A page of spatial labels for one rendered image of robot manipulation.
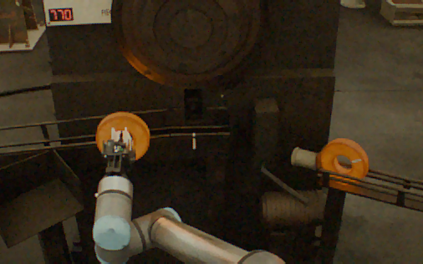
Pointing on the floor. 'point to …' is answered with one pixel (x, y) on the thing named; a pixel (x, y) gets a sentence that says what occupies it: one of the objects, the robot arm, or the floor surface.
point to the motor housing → (288, 218)
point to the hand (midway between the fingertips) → (122, 132)
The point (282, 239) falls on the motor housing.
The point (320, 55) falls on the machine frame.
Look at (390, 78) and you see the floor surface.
